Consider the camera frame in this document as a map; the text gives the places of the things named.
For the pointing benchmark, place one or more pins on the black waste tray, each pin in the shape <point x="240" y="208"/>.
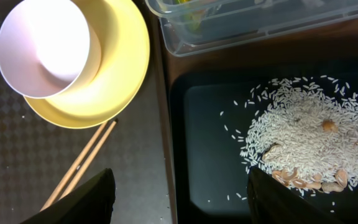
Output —
<point x="210" y="181"/>

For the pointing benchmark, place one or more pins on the dark brown serving tray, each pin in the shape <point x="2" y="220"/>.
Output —
<point x="34" y="154"/>

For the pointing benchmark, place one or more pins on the yellow round plate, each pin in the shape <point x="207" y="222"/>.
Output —
<point x="125" y="53"/>

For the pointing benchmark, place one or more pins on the white bowl with food scraps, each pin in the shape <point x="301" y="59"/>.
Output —
<point x="47" y="47"/>

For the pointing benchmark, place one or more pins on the pile of rice scraps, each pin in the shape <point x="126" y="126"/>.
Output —
<point x="303" y="132"/>

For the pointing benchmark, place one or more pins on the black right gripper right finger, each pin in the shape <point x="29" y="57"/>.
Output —
<point x="271" y="202"/>

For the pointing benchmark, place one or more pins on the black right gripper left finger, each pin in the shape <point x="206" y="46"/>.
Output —
<point x="92" y="203"/>

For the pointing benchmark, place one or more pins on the clear plastic waste bin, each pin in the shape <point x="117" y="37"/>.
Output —
<point x="238" y="22"/>

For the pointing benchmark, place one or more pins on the wooden chopstick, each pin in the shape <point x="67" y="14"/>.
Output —
<point x="89" y="158"/>
<point x="72" y="168"/>

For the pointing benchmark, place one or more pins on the yellow green snack wrapper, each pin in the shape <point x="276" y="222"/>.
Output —
<point x="193" y="13"/>

